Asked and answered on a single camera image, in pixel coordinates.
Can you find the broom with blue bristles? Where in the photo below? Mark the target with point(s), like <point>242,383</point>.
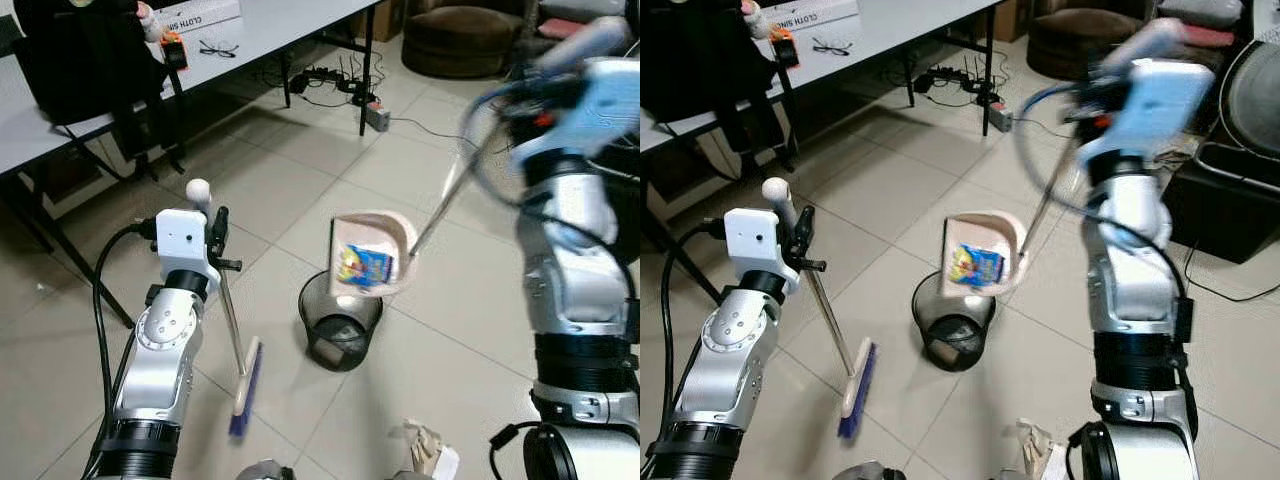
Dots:
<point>858,390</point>
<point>246,390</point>

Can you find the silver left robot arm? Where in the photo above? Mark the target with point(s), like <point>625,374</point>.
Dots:
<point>160,350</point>
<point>725,350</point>

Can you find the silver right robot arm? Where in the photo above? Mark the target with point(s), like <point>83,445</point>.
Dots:
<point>1135,290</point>
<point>575,280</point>

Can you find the brown round ottoman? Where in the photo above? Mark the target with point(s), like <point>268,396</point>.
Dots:
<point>1082,42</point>
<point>460,42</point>

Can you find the grey power strip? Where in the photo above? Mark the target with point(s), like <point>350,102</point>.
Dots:
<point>1000,117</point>
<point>377,117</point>

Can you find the pink cushion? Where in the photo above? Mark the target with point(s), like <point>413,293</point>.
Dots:
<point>563,28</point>
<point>1207,36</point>

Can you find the black mesh waste bin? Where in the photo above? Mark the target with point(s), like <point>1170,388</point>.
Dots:
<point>340,335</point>
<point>952,335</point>

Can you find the colourful snack wrapper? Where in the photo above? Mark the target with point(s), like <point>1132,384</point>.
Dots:
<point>977,266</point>
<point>363,266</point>

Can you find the black power strip with plugs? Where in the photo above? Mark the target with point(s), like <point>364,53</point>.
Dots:
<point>948,80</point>
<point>325,80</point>

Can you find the black speaker cabinet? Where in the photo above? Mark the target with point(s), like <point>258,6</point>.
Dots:
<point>1235,190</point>

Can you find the black-framed glasses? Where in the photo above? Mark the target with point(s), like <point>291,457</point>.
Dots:
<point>217,48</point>
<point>831,46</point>

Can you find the orange and black device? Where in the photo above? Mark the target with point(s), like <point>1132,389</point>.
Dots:
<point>783,48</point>
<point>174,50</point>

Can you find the black backpack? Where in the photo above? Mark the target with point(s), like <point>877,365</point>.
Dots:
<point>85,60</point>
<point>700,60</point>

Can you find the grey folding table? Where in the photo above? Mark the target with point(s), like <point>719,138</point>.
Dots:
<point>270,25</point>
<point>900,25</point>

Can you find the white printed cardboard box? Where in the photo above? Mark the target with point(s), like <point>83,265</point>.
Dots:
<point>815,13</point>
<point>205,14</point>

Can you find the grey robot foot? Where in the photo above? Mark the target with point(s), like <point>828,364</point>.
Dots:
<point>265,471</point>
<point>882,471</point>

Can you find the crumpled paper bag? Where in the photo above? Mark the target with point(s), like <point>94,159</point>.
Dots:
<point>1040,450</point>
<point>430,450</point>

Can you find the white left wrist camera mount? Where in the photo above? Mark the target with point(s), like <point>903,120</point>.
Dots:
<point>178,240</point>
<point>752,240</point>

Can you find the pale blue right wrist camera mount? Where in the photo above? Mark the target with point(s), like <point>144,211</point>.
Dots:
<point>600,105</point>
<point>1160,105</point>

